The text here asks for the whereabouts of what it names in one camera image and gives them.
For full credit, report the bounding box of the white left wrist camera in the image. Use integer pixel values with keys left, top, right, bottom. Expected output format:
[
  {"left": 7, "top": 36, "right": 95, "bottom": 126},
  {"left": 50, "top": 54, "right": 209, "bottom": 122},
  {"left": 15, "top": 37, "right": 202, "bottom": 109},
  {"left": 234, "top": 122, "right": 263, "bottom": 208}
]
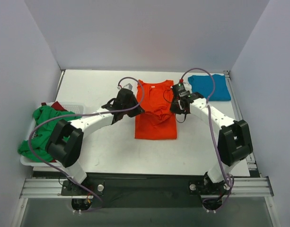
[{"left": 117, "top": 83, "right": 133, "bottom": 90}]

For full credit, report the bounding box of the dark red t-shirt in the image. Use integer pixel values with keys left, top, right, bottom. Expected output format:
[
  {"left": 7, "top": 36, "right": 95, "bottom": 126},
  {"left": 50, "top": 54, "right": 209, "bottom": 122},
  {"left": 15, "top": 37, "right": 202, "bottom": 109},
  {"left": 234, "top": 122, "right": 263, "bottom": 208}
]
[{"left": 41, "top": 101, "right": 67, "bottom": 112}]

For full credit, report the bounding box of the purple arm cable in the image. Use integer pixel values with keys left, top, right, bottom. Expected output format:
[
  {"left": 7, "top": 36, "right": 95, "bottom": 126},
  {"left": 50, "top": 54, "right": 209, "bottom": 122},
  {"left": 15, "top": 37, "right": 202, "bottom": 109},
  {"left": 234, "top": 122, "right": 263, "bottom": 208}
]
[
  {"left": 28, "top": 77, "right": 145, "bottom": 212},
  {"left": 179, "top": 68, "right": 235, "bottom": 211}
]

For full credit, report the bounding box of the green t-shirt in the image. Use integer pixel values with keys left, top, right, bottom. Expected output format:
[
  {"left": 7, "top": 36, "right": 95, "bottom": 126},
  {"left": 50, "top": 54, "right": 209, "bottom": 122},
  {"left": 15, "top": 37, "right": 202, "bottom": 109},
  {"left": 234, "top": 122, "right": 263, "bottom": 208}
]
[{"left": 18, "top": 107, "right": 74, "bottom": 162}]

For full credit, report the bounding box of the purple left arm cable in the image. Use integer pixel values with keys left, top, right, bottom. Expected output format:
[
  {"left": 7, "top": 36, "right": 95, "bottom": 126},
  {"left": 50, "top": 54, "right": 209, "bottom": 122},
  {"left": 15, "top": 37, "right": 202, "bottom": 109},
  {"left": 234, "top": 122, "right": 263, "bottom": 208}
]
[{"left": 28, "top": 77, "right": 145, "bottom": 212}]

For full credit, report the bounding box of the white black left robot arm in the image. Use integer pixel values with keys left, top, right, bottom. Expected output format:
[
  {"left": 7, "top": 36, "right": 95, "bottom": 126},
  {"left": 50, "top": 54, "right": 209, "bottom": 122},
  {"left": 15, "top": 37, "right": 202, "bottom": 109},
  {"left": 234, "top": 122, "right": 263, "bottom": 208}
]
[{"left": 45, "top": 88, "right": 145, "bottom": 195}]

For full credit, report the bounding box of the white perforated plastic basket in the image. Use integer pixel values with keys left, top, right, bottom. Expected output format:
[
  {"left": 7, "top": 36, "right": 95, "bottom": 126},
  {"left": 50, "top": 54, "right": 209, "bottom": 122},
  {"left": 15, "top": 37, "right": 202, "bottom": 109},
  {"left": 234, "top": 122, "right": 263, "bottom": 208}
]
[{"left": 20, "top": 102, "right": 86, "bottom": 167}]

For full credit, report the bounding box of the orange t-shirt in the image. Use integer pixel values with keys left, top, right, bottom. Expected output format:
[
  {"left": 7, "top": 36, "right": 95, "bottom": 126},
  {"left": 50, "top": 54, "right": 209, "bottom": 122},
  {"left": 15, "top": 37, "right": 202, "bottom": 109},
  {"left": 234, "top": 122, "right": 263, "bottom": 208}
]
[{"left": 134, "top": 80, "right": 177, "bottom": 140}]

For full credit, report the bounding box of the folded blue t-shirt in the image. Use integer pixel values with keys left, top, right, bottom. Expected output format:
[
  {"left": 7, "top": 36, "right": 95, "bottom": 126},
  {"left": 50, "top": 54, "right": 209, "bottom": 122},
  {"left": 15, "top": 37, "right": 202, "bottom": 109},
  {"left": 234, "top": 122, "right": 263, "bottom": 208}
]
[{"left": 188, "top": 74, "right": 231, "bottom": 101}]

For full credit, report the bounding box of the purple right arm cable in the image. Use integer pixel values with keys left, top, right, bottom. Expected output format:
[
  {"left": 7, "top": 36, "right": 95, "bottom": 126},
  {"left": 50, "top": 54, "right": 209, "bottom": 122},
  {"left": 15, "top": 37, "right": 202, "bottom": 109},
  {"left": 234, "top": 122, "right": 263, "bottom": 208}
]
[{"left": 179, "top": 68, "right": 235, "bottom": 211}]

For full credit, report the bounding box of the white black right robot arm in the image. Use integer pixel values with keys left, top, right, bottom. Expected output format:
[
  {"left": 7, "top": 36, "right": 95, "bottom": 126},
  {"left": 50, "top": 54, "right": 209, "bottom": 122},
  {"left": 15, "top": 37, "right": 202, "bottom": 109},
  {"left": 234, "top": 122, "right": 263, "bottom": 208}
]
[{"left": 170, "top": 83, "right": 253, "bottom": 193}]

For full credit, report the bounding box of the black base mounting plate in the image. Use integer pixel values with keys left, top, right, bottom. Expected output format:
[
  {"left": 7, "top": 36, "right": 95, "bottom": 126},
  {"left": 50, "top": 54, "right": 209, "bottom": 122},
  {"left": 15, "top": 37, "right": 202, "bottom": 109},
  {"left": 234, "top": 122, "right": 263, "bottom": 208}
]
[{"left": 61, "top": 173, "right": 230, "bottom": 210}]

